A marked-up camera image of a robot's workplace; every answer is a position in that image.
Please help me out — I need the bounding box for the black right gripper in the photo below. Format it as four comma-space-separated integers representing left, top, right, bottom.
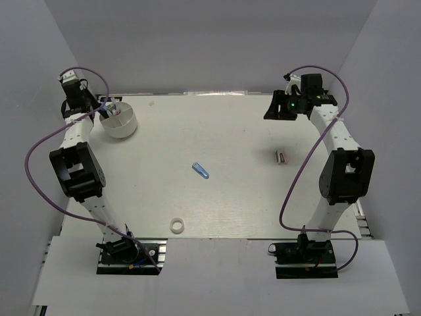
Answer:
264, 90, 305, 121

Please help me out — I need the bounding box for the pink cap black highlighter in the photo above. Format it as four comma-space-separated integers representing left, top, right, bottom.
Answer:
99, 107, 112, 119

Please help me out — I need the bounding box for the pink white eraser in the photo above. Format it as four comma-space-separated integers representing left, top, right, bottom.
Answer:
276, 149, 289, 165

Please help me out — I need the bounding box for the clear tape roll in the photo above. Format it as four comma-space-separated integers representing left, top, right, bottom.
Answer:
170, 218, 185, 234

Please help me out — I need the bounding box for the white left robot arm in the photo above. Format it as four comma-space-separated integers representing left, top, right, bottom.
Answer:
49, 71, 139, 263

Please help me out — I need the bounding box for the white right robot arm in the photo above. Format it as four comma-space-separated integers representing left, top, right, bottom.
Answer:
264, 74, 375, 263

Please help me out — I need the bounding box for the white round divided organizer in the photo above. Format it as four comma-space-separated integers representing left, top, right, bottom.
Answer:
99, 101, 137, 139

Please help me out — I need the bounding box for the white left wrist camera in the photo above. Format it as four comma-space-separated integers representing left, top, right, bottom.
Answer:
58, 70, 80, 88

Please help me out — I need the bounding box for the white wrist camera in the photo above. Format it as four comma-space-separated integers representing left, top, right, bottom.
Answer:
284, 73, 301, 95
58, 70, 80, 88

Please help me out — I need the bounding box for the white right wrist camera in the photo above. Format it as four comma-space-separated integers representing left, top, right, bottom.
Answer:
284, 73, 301, 95

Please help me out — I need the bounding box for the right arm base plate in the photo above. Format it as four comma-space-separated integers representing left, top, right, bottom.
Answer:
268, 234, 338, 280

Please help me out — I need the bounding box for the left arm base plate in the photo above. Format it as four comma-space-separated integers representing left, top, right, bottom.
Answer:
96, 240, 167, 276

